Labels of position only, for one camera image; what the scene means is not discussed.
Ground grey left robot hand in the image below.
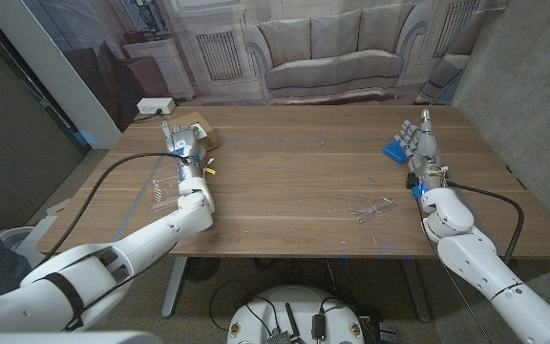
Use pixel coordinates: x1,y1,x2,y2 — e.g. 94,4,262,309
161,118,208,161

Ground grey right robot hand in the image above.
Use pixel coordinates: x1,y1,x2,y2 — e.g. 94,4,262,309
394,108,444,175

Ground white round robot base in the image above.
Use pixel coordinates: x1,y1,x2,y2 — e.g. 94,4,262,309
225,285,366,344

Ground brown cardboard box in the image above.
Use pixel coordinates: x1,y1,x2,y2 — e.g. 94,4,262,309
169,111,221,153

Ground blue sponge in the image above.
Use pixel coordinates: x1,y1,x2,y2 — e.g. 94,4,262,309
382,140,410,165

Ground clear plastic clamshell container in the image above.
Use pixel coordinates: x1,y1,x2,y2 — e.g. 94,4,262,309
148,161,184,213

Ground cardboard scrap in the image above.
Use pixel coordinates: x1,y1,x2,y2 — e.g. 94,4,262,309
45,198,72,217

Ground white power strip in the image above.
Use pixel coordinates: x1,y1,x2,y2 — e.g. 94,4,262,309
136,97,177,116

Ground clear eyeglasses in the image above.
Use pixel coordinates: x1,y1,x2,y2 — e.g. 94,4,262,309
349,195,398,225

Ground black round floor device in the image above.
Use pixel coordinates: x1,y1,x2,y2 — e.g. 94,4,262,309
183,257,222,283

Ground printed living room backdrop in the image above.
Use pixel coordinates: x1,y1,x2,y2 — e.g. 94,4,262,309
19,0,510,134

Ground white table leg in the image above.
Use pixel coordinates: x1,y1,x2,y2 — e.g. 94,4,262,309
160,256,189,319
401,257,433,324

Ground white floor stand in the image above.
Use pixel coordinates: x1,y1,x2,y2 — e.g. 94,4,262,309
0,214,69,273

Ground black power adapter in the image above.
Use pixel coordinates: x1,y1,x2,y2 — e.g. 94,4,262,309
310,312,327,341

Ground black antenna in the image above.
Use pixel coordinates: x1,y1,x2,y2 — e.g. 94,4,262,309
285,302,303,343

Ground white robot chest cover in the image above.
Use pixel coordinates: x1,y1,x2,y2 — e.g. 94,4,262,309
0,331,164,344

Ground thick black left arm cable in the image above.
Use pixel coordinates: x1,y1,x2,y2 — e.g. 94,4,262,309
35,151,183,269

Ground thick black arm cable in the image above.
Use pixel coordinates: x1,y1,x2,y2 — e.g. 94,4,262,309
446,180,525,264
35,151,183,269

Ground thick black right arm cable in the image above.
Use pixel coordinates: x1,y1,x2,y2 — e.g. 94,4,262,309
446,180,525,264

